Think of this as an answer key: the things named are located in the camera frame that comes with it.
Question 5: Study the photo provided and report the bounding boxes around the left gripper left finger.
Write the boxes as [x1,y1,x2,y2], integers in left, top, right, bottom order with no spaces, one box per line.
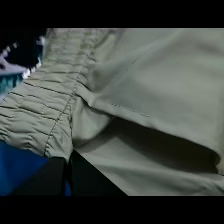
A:
[10,156,67,197]

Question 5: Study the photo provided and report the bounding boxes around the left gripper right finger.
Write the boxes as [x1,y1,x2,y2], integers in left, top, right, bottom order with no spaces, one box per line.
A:
[69,149,129,197]

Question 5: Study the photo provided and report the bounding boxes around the grey-green pants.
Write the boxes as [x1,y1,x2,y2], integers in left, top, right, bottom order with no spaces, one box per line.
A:
[0,28,224,197]

